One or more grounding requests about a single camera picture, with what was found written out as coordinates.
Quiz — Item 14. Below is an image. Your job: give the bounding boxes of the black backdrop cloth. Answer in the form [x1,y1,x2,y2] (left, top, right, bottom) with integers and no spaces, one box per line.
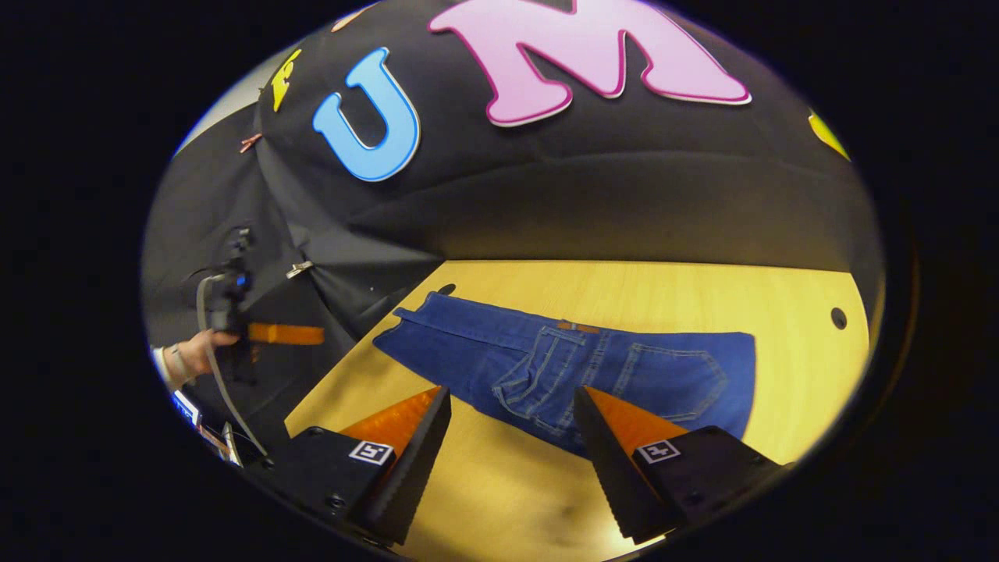
[143,0,883,438]

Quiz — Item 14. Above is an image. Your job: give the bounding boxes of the grey cable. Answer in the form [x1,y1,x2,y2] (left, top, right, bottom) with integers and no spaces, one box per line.
[195,273,270,460]

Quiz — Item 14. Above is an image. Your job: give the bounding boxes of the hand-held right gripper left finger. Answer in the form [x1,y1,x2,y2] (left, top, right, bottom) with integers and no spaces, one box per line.
[256,385,453,546]

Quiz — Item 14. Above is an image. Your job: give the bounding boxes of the blue denim jeans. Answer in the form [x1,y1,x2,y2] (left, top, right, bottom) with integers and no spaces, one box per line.
[373,293,756,460]

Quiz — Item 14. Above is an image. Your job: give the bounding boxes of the blue and white object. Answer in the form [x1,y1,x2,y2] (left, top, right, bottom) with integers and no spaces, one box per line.
[172,390,203,427]

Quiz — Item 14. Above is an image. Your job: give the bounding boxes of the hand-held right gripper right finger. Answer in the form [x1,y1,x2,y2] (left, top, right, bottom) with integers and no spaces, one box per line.
[573,385,789,546]

